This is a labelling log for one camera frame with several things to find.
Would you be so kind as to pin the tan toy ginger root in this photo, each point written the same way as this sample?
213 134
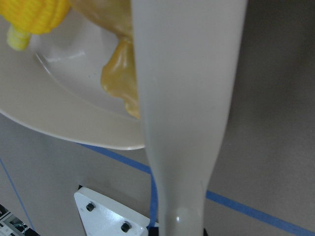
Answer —
118 77

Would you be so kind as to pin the beige hand brush black bristles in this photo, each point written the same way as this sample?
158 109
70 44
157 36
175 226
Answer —
186 55

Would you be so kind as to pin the beige plastic dustpan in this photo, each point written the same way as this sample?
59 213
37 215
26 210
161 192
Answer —
53 86

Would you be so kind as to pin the brown toy potato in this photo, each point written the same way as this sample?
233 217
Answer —
112 15

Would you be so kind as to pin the yellow toy corn cob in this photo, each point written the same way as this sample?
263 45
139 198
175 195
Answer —
29 17

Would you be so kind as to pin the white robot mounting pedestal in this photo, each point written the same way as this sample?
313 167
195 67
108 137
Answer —
103 216

